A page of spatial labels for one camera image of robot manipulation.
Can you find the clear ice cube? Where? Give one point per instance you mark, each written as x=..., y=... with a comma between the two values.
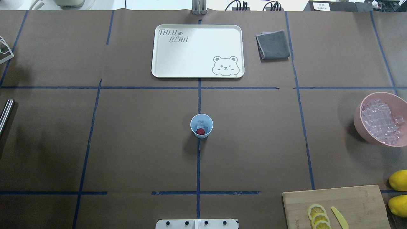
x=201, y=125

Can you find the red strawberry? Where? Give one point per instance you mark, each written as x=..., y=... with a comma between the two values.
x=200, y=131

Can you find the steel muddler black tip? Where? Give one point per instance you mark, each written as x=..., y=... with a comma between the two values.
x=7, y=109

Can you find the light blue cup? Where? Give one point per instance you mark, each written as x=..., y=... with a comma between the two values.
x=209, y=123

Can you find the pink bowl of ice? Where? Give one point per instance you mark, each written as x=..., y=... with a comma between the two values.
x=381, y=119

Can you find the cream bear tray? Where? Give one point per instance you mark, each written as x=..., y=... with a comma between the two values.
x=198, y=51

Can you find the grey folded cloth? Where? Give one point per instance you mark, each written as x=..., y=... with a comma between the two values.
x=273, y=45

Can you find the lemon slices row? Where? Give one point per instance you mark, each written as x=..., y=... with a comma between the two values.
x=318, y=217

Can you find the black box with label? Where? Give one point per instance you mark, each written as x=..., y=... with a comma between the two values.
x=319, y=5

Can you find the yellow plastic knife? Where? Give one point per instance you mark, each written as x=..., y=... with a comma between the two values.
x=340, y=218

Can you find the bamboo cutting board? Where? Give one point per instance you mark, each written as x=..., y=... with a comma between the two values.
x=361, y=206

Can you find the yellow lemon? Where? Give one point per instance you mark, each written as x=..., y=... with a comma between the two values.
x=398, y=206
x=398, y=180

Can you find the aluminium frame post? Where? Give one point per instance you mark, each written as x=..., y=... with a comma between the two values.
x=199, y=7

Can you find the white pillar mount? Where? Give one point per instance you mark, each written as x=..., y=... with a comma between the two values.
x=197, y=224

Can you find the white wire cup rack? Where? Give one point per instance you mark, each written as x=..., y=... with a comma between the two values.
x=6, y=52

